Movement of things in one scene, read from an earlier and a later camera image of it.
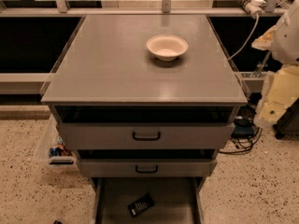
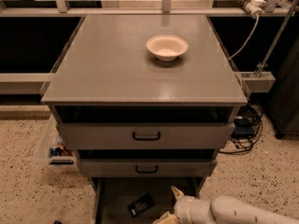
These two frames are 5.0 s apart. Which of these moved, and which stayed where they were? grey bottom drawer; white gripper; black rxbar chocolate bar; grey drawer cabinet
Moved: white gripper
Stayed: black rxbar chocolate bar; grey bottom drawer; grey drawer cabinet
